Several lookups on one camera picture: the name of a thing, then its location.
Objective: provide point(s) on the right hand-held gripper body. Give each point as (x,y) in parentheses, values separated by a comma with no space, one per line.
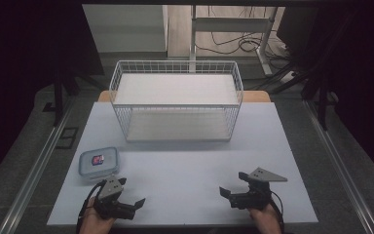
(254,196)

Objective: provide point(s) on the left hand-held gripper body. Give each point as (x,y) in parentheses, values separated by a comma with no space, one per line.
(110,190)

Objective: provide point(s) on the clear container with blue lid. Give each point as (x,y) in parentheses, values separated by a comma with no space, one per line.
(108,162)

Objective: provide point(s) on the person's right hand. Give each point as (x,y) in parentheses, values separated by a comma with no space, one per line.
(266,222)

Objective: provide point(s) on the person's left hand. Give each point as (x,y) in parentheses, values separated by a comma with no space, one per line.
(94,222)

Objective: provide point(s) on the wooden table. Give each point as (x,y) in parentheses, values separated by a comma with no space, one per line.
(256,96)

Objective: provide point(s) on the black stand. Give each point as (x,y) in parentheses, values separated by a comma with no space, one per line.
(58,97)
(322,97)

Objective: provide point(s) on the white power strip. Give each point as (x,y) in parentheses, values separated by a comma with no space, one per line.
(287,76)

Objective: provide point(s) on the white cabinet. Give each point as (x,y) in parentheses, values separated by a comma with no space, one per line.
(126,29)

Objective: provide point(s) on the dark curtain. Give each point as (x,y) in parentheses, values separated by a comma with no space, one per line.
(19,65)
(363,65)

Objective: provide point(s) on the black floor bracket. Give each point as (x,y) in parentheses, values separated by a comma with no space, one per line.
(66,138)

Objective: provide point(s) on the metal floor rail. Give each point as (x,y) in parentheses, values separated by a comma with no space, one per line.
(35,169)
(341,169)

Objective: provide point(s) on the white desk frame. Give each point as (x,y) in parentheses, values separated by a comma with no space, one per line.
(230,24)

